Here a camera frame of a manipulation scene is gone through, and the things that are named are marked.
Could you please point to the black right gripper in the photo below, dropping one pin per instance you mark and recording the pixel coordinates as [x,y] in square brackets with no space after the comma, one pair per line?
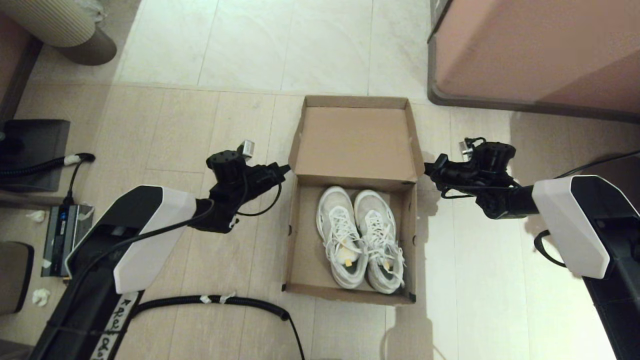
[460,175]

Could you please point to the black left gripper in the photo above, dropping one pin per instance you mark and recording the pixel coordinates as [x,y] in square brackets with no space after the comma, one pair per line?
[260,177]

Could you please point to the white mesh sneaker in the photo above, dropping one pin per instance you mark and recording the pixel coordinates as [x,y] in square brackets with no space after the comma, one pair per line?
[340,220]
[380,225]

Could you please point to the brown cardboard shoe box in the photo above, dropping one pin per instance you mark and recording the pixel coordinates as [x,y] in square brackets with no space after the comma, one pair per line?
[355,140]

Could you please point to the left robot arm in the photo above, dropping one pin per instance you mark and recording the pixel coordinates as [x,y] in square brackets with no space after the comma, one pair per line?
[145,230]

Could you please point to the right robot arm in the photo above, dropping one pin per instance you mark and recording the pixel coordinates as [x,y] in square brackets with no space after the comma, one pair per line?
[575,220]

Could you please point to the grey black power supply box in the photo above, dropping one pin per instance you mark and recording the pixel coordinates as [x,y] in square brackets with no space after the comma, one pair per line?
[60,235]

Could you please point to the white plastic bin liner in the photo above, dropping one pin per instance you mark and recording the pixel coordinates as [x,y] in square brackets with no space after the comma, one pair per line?
[92,11]

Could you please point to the dark square floor stand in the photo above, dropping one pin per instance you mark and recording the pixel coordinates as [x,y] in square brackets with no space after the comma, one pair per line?
[35,137]

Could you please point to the crumpled white tissue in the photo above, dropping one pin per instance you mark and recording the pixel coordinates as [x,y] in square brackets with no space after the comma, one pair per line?
[41,297]
[36,216]

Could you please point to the beige ribbed round bin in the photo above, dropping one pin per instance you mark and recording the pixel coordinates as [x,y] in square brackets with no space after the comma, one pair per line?
[50,20]

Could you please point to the dark rounded seat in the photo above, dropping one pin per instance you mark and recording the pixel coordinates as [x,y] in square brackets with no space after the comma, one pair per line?
[15,277]

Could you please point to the brown wooden furniture side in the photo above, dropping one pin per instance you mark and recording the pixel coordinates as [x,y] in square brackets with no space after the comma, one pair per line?
[12,65]

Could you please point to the dark grey floor object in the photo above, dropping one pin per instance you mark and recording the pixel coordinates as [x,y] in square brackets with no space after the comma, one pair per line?
[12,352]

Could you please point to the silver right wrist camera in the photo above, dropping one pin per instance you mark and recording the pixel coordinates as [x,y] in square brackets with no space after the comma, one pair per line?
[466,148]

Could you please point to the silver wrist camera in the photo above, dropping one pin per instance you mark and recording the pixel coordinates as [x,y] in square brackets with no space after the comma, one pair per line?
[247,149]
[466,148]

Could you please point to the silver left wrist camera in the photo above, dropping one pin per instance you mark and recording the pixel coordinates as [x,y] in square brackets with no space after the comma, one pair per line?
[247,149]

